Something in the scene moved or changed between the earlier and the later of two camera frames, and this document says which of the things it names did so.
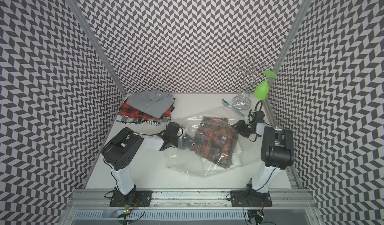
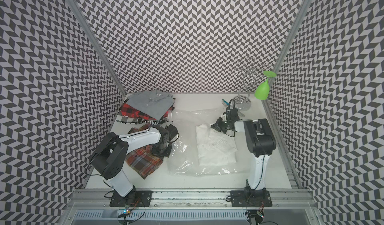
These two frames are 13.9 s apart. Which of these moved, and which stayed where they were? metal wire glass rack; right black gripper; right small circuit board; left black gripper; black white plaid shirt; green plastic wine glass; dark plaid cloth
Moved: right black gripper; dark plaid cloth; left black gripper
Stayed: metal wire glass rack; black white plaid shirt; right small circuit board; green plastic wine glass
